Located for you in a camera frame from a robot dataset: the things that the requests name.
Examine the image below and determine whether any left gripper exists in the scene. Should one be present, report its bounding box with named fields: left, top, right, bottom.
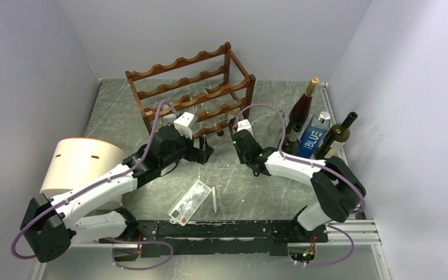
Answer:
left=160, top=127, right=214, bottom=168

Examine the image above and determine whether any clear bottle rack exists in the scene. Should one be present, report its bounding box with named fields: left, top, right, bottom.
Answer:
left=260, top=110, right=285, bottom=148

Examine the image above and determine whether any green bottle brown label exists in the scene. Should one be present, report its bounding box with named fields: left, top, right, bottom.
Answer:
left=282, top=124, right=302, bottom=155

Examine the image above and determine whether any dark red wine bottle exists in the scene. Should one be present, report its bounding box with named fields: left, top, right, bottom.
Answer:
left=285, top=77, right=320, bottom=135

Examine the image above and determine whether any blue square bottle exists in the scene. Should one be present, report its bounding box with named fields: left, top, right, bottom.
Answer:
left=295, top=111, right=331, bottom=159

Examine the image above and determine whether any green wine bottle white label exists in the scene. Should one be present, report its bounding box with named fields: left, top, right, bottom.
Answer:
left=314, top=111, right=358, bottom=160

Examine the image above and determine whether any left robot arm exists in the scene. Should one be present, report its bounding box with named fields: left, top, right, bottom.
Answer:
left=11, top=125, right=214, bottom=263

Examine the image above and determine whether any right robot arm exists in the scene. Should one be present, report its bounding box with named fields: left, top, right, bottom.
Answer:
left=232, top=120, right=366, bottom=242

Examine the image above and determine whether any wooden wine rack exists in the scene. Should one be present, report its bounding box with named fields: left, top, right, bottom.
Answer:
left=125, top=41, right=257, bottom=140

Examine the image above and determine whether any clear bottle bottom row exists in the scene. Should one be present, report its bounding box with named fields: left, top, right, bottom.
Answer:
left=158, top=90, right=227, bottom=138

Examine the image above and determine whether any white pen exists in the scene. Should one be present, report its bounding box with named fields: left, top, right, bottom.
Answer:
left=212, top=186, right=218, bottom=214

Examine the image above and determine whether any white printed card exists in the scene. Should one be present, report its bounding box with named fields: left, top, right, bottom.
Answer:
left=167, top=179, right=212, bottom=226

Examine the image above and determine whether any white cylindrical container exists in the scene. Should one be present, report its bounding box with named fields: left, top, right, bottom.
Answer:
left=40, top=138, right=128, bottom=198

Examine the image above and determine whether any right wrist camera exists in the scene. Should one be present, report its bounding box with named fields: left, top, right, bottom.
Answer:
left=236, top=119, right=254, bottom=137

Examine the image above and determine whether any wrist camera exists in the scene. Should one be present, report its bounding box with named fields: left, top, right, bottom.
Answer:
left=173, top=112, right=197, bottom=139
left=236, top=119, right=254, bottom=137

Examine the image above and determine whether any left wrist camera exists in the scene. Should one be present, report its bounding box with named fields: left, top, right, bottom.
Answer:
left=173, top=112, right=197, bottom=139

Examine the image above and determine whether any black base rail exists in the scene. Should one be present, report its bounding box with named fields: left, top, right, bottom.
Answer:
left=114, top=210, right=328, bottom=258

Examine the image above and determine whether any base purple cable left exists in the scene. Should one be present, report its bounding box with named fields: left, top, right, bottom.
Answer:
left=104, top=237, right=174, bottom=271

